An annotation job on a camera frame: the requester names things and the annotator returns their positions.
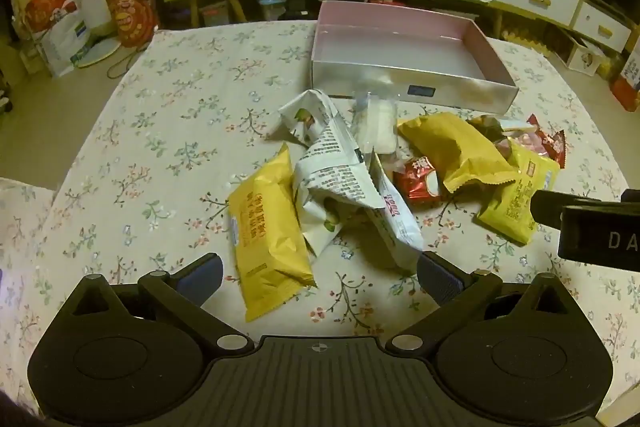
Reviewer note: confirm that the red white snack packet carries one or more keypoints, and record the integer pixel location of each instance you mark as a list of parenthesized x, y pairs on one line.
[(417, 181)]

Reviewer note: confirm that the white text-print snack packet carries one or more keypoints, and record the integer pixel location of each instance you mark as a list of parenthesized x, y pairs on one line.
[(325, 157)]

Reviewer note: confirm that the clear wafer cracker packet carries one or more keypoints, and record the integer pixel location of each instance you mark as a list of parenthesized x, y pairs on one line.
[(375, 124)]

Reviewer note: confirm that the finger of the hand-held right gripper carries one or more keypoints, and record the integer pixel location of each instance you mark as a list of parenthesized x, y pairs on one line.
[(631, 196), (547, 207)]

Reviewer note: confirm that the pink cardboard box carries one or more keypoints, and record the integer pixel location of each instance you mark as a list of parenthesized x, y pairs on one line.
[(400, 42)]

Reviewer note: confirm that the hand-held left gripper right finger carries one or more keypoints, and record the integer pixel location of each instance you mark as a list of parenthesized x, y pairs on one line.
[(437, 279)]

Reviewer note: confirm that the round white floor stand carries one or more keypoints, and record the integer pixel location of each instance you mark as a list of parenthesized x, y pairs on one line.
[(100, 52)]

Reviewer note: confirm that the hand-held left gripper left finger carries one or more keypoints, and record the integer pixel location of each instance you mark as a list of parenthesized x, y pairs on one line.
[(206, 273)]

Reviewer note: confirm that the white orange snack packet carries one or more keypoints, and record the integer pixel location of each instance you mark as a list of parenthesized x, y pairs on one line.
[(397, 217)]

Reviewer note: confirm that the clear pink snack packet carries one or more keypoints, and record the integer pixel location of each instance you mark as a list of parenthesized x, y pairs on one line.
[(517, 141)]

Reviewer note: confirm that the mustard yellow snack packet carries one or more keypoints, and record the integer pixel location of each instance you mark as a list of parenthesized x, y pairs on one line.
[(457, 149)]

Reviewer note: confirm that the red printed bag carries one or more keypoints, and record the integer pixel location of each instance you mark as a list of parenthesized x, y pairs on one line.
[(130, 14)]

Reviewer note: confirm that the blue lid storage bin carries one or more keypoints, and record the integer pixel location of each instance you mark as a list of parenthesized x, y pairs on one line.
[(272, 9)]

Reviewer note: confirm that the large yellow snack packet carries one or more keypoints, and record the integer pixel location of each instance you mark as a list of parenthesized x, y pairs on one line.
[(270, 232)]

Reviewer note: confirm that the white printed box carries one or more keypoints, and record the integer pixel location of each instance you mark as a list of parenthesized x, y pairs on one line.
[(582, 57)]

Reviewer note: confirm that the egg tray stack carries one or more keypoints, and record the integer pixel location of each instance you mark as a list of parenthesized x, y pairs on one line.
[(525, 39)]

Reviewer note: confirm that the white sack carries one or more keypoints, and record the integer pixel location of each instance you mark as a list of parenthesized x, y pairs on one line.
[(67, 42)]

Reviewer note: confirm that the red flower-print snack packet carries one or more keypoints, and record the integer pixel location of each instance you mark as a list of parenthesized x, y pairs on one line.
[(550, 142)]

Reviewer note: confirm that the yellow-green snack packet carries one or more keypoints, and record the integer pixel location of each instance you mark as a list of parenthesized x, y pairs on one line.
[(520, 204)]

